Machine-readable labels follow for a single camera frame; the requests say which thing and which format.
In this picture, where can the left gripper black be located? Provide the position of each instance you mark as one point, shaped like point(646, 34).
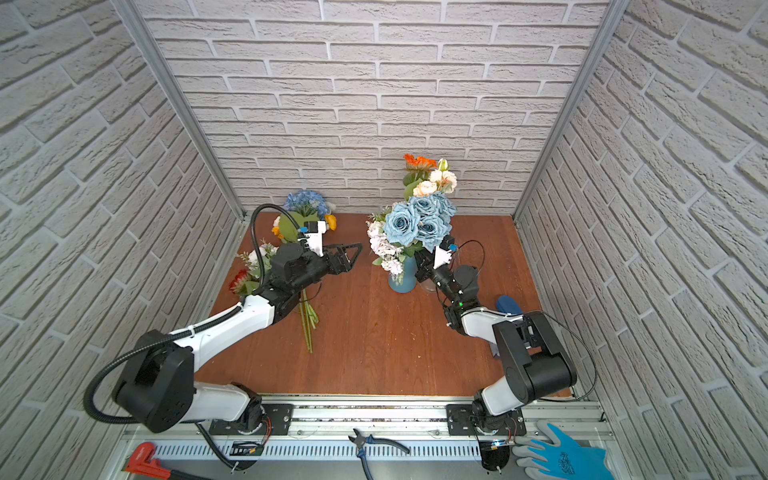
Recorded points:
point(330, 259)

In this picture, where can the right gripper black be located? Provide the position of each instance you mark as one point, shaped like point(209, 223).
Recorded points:
point(427, 271)

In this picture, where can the teal ceramic vase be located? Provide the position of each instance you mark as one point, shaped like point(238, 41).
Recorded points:
point(407, 281)

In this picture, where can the blue hydrangea flower stem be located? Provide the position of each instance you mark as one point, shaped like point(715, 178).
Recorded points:
point(307, 202)

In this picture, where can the white lilac flower bouquet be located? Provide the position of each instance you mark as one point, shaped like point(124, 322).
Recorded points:
point(389, 257)

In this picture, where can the dusty blue flower stem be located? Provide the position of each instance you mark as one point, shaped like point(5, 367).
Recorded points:
point(420, 223)

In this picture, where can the peach rose flower stem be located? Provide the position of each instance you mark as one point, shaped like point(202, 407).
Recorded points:
point(441, 180)

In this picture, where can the orange gerbera flower stem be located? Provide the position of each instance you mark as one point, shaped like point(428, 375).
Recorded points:
point(418, 169)

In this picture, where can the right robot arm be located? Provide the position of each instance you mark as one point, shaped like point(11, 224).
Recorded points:
point(535, 363)

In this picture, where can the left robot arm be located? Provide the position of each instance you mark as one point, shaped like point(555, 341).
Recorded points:
point(157, 385)

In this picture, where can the yellow white poppy stem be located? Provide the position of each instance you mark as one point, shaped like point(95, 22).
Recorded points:
point(308, 316)

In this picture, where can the white pink flower bunch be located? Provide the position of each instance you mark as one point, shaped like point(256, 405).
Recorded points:
point(258, 262)

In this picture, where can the red gerbera flower stem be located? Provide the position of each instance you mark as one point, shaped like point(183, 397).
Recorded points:
point(244, 283)

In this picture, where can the blue spray bottle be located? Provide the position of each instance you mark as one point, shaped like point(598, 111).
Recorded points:
point(508, 306)

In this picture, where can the blue work glove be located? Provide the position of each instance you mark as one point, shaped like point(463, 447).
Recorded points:
point(560, 457)

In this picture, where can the red clamp tool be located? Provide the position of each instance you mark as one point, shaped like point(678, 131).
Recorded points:
point(142, 462)

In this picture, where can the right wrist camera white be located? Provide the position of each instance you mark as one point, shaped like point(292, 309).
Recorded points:
point(443, 255)

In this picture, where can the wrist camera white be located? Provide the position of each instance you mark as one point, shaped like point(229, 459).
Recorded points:
point(443, 255)
point(311, 235)

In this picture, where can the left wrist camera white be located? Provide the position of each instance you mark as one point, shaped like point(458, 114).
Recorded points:
point(311, 235)

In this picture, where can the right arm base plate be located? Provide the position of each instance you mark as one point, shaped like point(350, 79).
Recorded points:
point(471, 419)

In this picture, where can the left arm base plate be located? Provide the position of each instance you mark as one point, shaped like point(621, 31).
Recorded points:
point(277, 416)

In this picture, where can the aluminium rail frame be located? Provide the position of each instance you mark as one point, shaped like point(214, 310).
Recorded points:
point(322, 428)

